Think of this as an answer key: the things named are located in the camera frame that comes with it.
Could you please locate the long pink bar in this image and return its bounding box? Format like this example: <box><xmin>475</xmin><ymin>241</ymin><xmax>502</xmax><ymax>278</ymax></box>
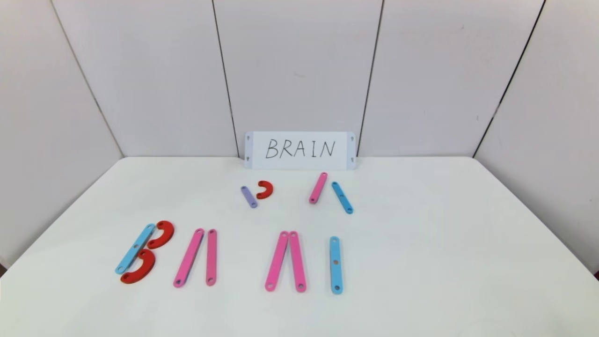
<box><xmin>173</xmin><ymin>228</ymin><xmax>205</xmax><ymax>288</ymax></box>
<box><xmin>206</xmin><ymin>229</ymin><xmax>218</xmax><ymax>286</ymax></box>
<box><xmin>289</xmin><ymin>231</ymin><xmax>307</xmax><ymax>293</ymax></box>
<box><xmin>264</xmin><ymin>231</ymin><xmax>289</xmax><ymax>293</ymax></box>

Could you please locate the white BRAIN sign card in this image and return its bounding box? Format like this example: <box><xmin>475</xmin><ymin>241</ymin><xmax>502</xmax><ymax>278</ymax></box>
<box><xmin>244</xmin><ymin>132</ymin><xmax>357</xmax><ymax>170</ymax></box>

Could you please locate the short pink bar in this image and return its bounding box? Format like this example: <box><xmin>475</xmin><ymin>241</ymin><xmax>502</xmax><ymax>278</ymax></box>
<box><xmin>308</xmin><ymin>172</ymin><xmax>328</xmax><ymax>205</ymax></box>

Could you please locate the short blue bar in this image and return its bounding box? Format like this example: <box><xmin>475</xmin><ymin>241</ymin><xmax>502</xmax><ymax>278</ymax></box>
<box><xmin>331</xmin><ymin>182</ymin><xmax>354</xmax><ymax>215</ymax></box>

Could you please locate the long blue bar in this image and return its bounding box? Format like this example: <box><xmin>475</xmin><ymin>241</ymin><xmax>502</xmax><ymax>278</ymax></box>
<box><xmin>115</xmin><ymin>223</ymin><xmax>156</xmax><ymax>275</ymax></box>
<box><xmin>329</xmin><ymin>236</ymin><xmax>343</xmax><ymax>295</ymax></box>

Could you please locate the large red arc piece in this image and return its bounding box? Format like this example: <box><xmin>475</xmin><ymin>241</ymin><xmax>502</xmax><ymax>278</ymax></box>
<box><xmin>146</xmin><ymin>220</ymin><xmax>175</xmax><ymax>249</ymax></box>
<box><xmin>120</xmin><ymin>249</ymin><xmax>156</xmax><ymax>285</ymax></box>

